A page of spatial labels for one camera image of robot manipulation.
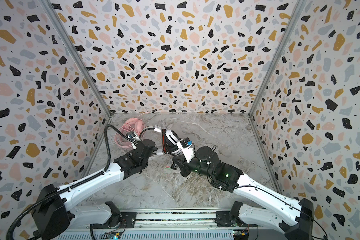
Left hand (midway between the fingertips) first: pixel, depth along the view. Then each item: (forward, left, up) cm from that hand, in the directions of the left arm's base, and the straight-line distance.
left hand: (147, 139), depth 80 cm
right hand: (-16, -14, +9) cm, 23 cm away
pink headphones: (+21, +18, -13) cm, 30 cm away
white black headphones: (-4, -13, +6) cm, 15 cm away
